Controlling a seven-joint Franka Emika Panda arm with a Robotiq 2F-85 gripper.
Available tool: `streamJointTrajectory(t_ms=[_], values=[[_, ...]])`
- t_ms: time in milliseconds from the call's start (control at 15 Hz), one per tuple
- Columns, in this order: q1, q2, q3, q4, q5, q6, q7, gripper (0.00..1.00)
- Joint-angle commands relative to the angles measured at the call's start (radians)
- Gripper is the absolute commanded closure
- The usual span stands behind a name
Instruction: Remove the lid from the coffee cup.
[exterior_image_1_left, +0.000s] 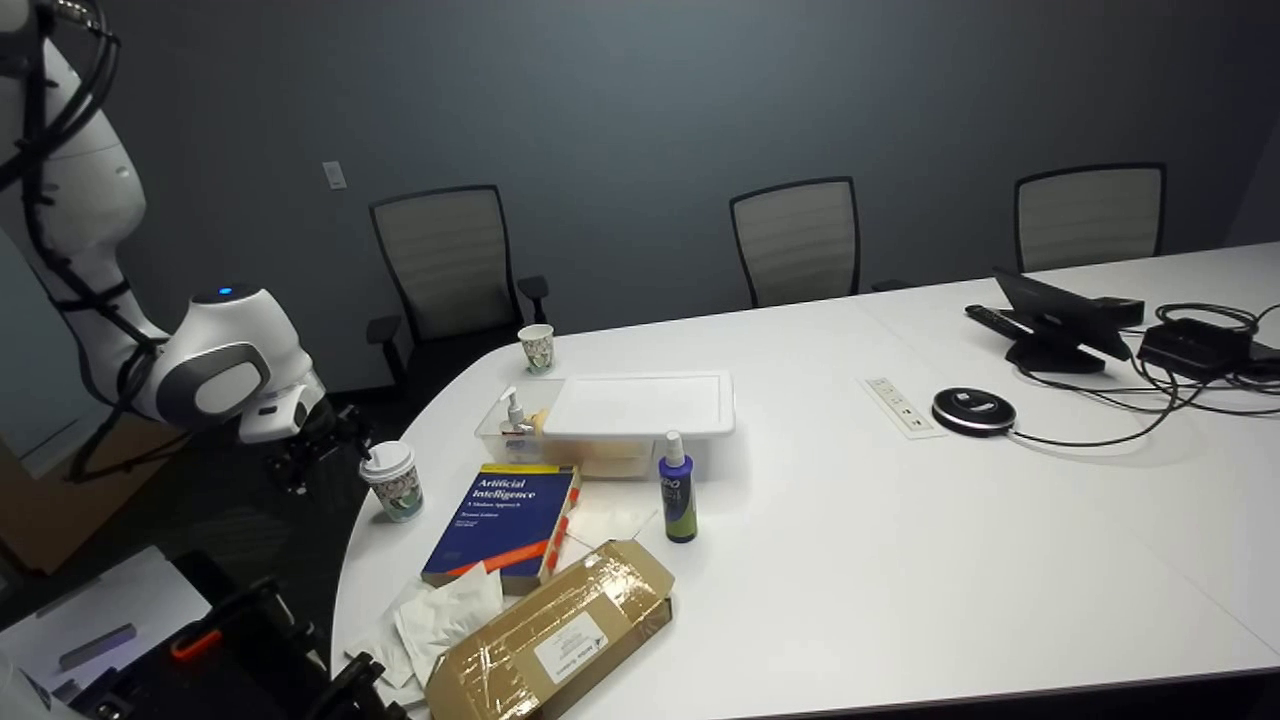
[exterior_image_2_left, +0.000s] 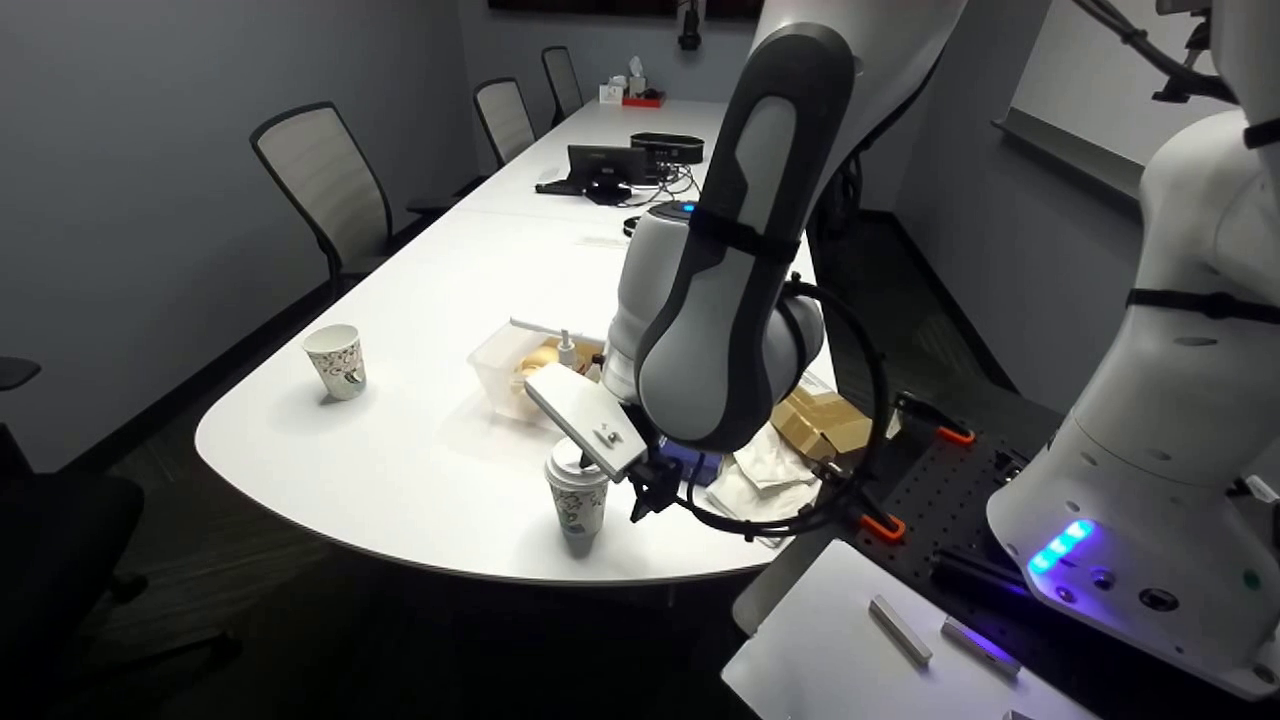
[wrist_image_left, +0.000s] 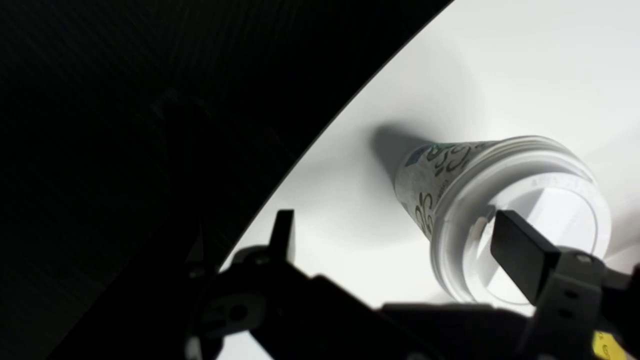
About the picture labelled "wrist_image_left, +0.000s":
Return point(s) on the white plastic cup lid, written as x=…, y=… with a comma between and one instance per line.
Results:
x=460, y=200

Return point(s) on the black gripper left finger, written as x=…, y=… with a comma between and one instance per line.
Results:
x=280, y=313

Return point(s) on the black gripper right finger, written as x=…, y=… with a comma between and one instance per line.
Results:
x=526, y=263

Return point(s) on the printed paper coffee cup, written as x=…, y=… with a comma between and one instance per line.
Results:
x=427, y=175

